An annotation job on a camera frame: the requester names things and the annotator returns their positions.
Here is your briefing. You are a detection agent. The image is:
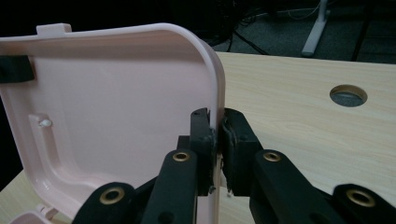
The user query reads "white cable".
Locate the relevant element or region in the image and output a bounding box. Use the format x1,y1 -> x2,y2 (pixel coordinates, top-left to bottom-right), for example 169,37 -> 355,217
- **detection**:
275,4 -> 321,20

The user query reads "tangle of black cables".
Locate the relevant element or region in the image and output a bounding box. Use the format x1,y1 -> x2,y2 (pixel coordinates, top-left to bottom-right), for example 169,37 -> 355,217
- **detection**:
199,0 -> 281,48

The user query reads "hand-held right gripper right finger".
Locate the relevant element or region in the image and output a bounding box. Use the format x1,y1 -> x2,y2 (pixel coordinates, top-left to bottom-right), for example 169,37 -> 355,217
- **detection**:
219,107 -> 347,224

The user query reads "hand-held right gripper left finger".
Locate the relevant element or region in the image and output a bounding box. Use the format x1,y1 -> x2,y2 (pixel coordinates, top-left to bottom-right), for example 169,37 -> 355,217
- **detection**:
141,106 -> 216,224

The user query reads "pink lidded storage box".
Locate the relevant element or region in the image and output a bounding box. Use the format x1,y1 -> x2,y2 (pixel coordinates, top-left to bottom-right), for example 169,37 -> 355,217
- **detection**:
0,21 -> 226,224

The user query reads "black floor cable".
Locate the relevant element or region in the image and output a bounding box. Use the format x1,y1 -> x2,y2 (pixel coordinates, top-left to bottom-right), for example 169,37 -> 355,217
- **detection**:
230,29 -> 269,56

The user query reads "white desk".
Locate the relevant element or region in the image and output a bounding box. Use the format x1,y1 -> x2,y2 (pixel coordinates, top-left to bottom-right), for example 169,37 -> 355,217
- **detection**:
301,0 -> 331,58

